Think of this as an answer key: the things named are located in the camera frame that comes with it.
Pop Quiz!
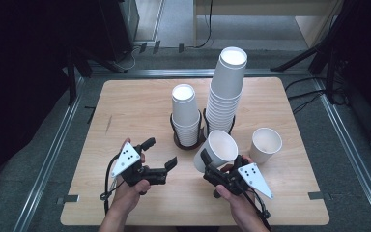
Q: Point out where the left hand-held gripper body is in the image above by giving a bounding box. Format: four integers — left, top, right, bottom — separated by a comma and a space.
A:
110, 141, 169, 196

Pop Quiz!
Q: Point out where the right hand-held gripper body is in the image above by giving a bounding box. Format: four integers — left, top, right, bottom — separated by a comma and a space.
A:
202, 162, 274, 199

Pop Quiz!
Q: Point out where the white paper cup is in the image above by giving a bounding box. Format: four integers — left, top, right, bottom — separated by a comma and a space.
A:
248, 127, 283, 165
192, 129, 239, 173

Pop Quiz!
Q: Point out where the black double cup holder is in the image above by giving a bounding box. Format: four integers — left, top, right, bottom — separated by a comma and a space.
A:
169, 108, 236, 152

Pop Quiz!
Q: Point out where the tall stack of white cups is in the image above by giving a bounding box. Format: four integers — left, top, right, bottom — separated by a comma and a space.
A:
205, 46, 248, 136

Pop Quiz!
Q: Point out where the person's right hand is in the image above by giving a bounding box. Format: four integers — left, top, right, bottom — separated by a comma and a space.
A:
214, 154, 266, 224

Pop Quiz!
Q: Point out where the person's left hand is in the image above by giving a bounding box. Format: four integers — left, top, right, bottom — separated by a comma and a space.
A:
110, 137, 152, 215

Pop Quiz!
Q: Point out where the short stack of white cups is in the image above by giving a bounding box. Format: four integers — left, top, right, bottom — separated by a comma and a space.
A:
171, 83, 202, 148

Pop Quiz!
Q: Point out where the black tripod stand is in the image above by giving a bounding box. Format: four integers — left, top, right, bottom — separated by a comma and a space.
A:
64, 46, 129, 107
270, 0, 371, 105

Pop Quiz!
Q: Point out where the black cabinet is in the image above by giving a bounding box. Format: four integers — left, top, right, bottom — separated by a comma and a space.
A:
98, 0, 140, 63

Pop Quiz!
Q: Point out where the light wooden desk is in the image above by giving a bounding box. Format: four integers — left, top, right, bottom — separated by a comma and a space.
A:
192, 0, 344, 48

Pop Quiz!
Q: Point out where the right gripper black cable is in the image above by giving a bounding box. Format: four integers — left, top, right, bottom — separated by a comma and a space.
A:
243, 186, 272, 232

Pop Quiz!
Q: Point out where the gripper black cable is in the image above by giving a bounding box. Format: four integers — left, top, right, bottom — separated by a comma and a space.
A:
243, 186, 272, 232
99, 154, 128, 217

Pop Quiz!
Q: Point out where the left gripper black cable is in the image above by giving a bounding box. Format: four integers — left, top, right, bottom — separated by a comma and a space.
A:
99, 154, 128, 217

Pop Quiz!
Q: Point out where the grey table bracket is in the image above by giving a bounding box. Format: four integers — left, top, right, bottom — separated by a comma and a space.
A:
307, 190, 332, 201
56, 194, 80, 205

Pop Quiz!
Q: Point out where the metal floor rail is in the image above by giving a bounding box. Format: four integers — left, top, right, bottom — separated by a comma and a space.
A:
12, 76, 85, 232
313, 77, 371, 232

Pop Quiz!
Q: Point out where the white floor cable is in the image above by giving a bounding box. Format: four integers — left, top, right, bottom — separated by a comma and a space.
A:
117, 44, 143, 72

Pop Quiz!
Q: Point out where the black floor cable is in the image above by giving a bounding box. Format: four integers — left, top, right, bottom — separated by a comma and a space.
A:
284, 75, 328, 94
288, 90, 326, 116

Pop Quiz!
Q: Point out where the black hanging cable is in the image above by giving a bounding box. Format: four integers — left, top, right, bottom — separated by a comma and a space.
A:
193, 0, 214, 50

